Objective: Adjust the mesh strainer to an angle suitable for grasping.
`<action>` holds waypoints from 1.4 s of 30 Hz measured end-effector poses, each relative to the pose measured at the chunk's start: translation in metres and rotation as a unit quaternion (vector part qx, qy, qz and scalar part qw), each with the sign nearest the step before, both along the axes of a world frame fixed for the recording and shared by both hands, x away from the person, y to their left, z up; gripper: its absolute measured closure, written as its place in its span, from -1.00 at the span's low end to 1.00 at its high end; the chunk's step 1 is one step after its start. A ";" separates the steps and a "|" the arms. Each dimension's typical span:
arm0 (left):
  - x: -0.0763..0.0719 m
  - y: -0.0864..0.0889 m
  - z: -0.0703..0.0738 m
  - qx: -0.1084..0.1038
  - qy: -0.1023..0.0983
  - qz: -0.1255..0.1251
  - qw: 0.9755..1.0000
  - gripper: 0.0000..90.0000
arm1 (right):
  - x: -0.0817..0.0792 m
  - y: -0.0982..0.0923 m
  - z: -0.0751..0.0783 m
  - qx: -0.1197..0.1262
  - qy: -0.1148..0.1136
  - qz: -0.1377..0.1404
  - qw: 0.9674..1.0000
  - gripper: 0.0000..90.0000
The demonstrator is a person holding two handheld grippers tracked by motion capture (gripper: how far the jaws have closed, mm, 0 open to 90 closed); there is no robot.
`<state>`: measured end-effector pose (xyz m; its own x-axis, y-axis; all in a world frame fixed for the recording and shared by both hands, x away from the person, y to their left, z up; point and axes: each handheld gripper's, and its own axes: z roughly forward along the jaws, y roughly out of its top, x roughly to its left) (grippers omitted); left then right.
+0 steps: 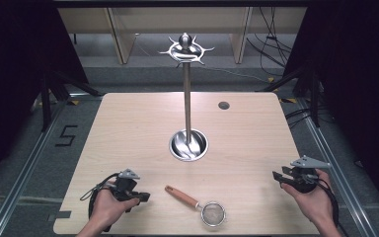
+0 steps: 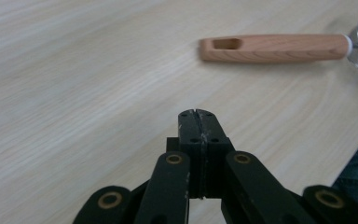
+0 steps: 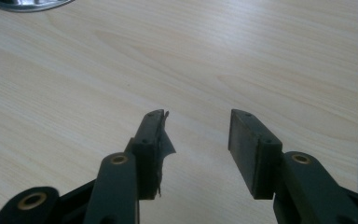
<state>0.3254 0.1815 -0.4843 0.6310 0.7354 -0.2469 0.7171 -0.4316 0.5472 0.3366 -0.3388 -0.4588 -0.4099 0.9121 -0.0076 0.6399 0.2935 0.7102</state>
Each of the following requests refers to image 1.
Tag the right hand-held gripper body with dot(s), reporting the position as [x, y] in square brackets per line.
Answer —
[304, 179]

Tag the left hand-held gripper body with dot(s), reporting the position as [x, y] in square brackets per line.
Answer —
[125, 184]

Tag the metal utensil rack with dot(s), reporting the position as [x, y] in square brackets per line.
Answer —
[187, 98]

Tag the person's right hand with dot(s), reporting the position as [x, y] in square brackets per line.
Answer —
[312, 204]

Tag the person's left hand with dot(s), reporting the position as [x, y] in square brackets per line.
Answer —
[107, 207]

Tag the black tripod stand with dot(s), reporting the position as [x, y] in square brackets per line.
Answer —
[47, 98]
[314, 98]

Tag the grey round table grommet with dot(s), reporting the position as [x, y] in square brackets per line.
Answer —
[223, 105]

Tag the black curtain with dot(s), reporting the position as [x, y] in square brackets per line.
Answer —
[362, 82]
[16, 65]

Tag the metal floor rail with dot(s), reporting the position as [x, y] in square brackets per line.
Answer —
[23, 177]
[335, 171]

